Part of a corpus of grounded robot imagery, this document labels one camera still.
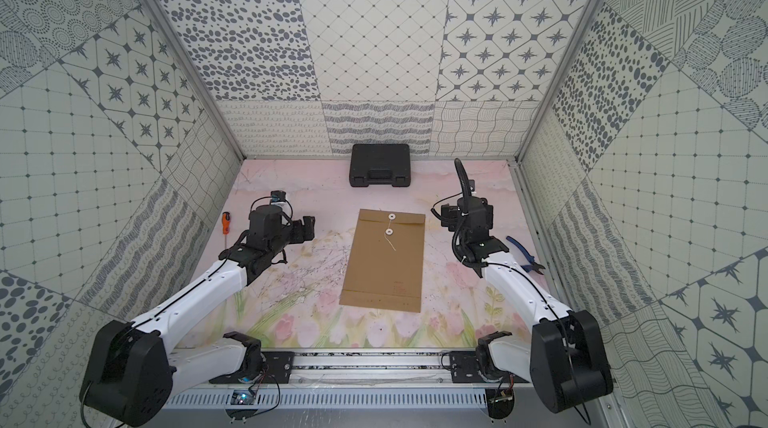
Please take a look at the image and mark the black corrugated cable conduit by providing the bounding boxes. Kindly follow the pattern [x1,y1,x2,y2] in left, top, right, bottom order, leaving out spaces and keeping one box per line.
[453,158,473,213]

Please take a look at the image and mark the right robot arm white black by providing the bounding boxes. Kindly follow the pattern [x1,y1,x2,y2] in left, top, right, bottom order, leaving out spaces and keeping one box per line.
[431,196,614,413]

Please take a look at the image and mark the orange handled screwdriver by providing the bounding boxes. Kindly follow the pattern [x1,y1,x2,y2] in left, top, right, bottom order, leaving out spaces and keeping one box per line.
[221,211,231,248]

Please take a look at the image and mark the floral table mat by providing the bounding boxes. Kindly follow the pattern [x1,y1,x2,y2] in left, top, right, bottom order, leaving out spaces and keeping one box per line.
[182,160,530,349]

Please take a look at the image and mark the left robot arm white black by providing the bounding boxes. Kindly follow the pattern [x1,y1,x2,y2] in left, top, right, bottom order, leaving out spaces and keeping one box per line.
[79,202,316,427]

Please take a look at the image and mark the brown kraft file bag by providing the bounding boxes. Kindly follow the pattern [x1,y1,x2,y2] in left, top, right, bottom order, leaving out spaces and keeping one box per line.
[339,209,425,313]

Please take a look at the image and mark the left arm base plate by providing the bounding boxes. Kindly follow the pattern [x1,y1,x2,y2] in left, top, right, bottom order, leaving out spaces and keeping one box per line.
[209,351,295,385]

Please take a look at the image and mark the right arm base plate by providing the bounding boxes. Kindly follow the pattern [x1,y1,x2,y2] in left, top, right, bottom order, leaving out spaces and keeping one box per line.
[439,350,527,384]

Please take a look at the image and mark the aluminium mounting rail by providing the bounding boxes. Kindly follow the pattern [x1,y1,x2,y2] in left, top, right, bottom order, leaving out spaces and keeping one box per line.
[122,348,619,392]

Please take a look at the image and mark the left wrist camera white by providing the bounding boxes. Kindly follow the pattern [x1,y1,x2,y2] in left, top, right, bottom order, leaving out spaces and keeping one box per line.
[270,190,287,204]

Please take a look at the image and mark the black plastic tool case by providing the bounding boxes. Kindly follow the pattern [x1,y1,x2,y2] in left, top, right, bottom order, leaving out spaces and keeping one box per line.
[349,144,412,188]

